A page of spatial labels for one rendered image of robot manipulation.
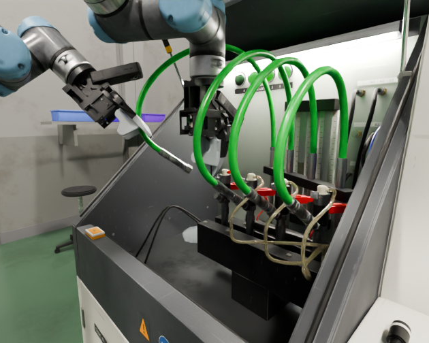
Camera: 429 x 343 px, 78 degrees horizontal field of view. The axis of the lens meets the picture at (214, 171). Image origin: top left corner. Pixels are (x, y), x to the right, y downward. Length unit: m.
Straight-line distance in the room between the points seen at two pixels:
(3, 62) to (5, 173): 2.89
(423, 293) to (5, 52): 0.72
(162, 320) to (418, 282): 0.37
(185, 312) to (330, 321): 0.20
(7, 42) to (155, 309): 0.49
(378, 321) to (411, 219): 0.14
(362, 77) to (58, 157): 3.23
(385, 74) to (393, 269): 0.46
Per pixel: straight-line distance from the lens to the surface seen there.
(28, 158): 3.46
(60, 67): 0.71
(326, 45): 0.80
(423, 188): 0.46
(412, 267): 0.47
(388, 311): 0.46
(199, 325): 0.42
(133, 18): 0.53
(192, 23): 0.48
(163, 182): 0.91
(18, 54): 0.58
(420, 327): 0.45
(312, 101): 0.61
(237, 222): 0.68
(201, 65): 0.57
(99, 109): 0.65
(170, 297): 0.47
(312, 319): 0.35
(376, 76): 0.76
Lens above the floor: 1.22
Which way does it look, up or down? 10 degrees down
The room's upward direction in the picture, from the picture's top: straight up
